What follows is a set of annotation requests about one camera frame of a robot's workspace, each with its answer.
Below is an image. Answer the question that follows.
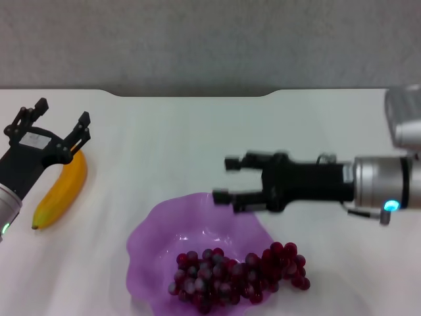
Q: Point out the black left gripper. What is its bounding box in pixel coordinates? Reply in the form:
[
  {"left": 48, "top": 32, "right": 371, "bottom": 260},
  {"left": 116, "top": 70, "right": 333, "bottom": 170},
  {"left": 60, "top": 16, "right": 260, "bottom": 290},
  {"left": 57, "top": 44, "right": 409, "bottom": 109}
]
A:
[{"left": 0, "top": 97, "right": 91, "bottom": 200}]

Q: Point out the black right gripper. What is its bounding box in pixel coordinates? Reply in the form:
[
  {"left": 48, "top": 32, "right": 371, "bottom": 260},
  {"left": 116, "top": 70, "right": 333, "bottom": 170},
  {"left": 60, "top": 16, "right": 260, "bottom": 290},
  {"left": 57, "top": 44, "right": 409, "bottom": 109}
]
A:
[{"left": 212, "top": 151, "right": 355, "bottom": 215}]

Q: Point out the yellow banana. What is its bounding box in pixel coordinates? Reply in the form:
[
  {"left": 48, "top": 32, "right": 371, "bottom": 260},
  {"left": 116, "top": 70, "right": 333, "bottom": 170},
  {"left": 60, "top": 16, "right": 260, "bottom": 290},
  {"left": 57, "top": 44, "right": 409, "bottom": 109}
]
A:
[{"left": 32, "top": 144, "right": 89, "bottom": 230}]

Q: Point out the dark red grape bunch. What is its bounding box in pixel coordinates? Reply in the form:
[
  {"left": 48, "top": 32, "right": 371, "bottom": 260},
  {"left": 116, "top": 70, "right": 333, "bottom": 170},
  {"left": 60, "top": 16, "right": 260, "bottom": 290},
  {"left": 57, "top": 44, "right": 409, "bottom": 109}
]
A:
[{"left": 167, "top": 242, "right": 311, "bottom": 315}]

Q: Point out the purple wavy plastic bowl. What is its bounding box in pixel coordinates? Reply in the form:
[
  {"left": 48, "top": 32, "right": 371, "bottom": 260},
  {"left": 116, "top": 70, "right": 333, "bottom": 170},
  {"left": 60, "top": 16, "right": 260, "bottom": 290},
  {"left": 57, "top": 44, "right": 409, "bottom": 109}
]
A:
[{"left": 126, "top": 192, "right": 280, "bottom": 316}]

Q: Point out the grey cable with metal plug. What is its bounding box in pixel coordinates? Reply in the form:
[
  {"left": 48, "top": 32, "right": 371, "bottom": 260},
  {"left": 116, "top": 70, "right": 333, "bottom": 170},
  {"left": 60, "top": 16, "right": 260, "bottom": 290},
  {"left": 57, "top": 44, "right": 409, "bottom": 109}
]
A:
[{"left": 347, "top": 201, "right": 393, "bottom": 226}]

